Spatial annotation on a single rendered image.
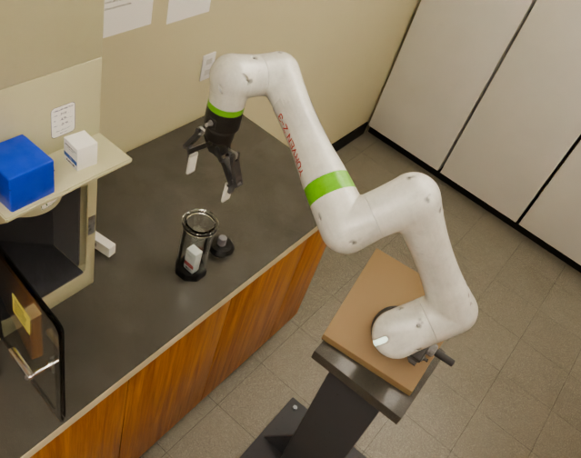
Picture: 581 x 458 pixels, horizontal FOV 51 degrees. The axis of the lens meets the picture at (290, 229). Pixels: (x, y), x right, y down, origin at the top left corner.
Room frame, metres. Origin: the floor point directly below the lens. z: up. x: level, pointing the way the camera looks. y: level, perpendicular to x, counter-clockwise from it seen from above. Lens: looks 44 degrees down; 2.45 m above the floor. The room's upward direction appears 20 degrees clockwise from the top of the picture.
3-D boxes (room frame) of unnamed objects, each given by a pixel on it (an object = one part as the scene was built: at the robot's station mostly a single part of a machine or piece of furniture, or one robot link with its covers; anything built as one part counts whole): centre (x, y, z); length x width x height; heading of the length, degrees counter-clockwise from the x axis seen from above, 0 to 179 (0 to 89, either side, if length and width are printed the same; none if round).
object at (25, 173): (0.82, 0.55, 1.56); 0.10 x 0.10 x 0.09; 66
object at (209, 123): (1.25, 0.26, 1.55); 0.12 x 0.09 x 0.06; 156
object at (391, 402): (1.20, -0.41, 0.92); 0.32 x 0.32 x 0.04; 68
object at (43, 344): (0.70, 0.48, 1.19); 0.30 x 0.01 x 0.40; 58
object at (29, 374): (0.64, 0.44, 1.20); 0.10 x 0.05 x 0.03; 58
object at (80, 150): (0.96, 0.49, 1.54); 0.05 x 0.05 x 0.06; 61
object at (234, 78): (1.25, 0.25, 1.65); 0.13 x 0.11 x 0.14; 134
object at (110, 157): (0.90, 0.51, 1.46); 0.32 x 0.12 x 0.10; 156
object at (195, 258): (1.25, 0.25, 1.06); 0.11 x 0.11 x 0.21
